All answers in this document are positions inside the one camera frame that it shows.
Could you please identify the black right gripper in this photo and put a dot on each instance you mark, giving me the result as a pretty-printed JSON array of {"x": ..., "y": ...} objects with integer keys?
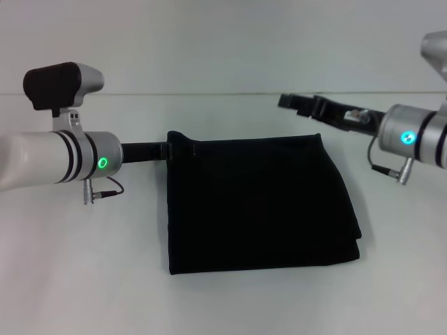
[{"x": 345, "y": 115}]

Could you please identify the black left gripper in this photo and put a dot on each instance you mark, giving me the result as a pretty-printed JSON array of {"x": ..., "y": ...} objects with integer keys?
[{"x": 143, "y": 152}]

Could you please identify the black shirt with white print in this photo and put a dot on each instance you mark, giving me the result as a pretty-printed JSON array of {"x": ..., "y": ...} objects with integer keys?
[{"x": 258, "y": 202}]

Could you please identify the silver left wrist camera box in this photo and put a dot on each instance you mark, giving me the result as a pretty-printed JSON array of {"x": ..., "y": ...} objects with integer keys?
[{"x": 59, "y": 87}]

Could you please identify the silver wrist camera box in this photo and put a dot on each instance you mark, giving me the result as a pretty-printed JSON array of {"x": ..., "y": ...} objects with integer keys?
[
  {"x": 59, "y": 87},
  {"x": 436, "y": 59}
]

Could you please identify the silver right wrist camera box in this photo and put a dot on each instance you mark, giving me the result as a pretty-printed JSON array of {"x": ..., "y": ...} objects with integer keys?
[{"x": 436, "y": 59}]

